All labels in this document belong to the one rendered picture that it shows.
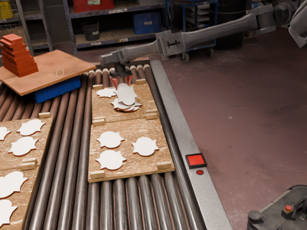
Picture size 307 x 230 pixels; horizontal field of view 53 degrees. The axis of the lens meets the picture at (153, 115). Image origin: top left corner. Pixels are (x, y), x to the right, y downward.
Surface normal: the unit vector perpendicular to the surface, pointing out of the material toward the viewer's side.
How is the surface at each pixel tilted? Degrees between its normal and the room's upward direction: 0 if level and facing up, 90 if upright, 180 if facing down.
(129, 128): 0
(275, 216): 0
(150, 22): 90
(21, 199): 0
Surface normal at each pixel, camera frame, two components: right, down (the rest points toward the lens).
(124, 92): 0.25, -0.40
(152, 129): -0.06, -0.85
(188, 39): 0.23, 0.18
